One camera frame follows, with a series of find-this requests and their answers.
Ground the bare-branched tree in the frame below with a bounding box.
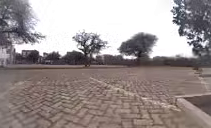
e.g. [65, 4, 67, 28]
[72, 30, 109, 67]

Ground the broad flat-crowned tree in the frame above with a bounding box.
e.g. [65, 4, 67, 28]
[117, 32, 159, 63]

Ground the row of distant buildings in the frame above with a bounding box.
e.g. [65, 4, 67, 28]
[14, 49, 81, 66]

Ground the kerbed tree planter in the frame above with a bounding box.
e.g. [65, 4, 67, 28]
[175, 92, 211, 128]
[198, 73, 211, 79]

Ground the white building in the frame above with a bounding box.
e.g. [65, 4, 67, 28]
[0, 46, 17, 67]

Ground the large spreading tree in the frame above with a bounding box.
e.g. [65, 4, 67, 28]
[0, 0, 46, 66]

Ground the long dark boundary wall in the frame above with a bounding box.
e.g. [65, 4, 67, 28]
[92, 54, 211, 68]

